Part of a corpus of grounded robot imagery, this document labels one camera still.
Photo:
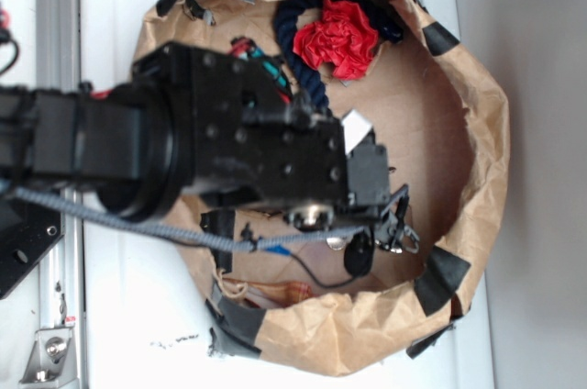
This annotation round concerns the aluminium extrusion rail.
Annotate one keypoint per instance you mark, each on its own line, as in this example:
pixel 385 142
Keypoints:
pixel 61 271

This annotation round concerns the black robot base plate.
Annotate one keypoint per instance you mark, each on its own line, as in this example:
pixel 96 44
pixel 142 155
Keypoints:
pixel 28 233

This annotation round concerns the black round camera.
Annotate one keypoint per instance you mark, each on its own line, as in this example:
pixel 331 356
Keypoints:
pixel 358 255

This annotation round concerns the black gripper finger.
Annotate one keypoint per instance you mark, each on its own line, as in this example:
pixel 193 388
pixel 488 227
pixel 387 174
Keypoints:
pixel 392 216

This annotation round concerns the silver key bunch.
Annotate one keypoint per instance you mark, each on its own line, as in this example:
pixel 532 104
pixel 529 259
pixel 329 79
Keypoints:
pixel 397 241

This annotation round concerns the crumpled red paper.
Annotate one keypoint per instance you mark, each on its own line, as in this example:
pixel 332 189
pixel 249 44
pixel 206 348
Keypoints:
pixel 343 37

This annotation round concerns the silver corner bracket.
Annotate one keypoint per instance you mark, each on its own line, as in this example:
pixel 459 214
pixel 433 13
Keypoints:
pixel 52 362

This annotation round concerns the orange plaid cloth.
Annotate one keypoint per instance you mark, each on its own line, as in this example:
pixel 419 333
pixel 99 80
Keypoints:
pixel 267 295

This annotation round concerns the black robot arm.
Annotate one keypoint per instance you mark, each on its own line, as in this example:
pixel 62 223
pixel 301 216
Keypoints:
pixel 133 148

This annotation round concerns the brown paper bag bin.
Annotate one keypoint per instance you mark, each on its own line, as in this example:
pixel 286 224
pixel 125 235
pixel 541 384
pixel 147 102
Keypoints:
pixel 445 122

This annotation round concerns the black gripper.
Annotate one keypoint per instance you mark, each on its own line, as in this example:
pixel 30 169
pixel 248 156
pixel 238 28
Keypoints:
pixel 252 149

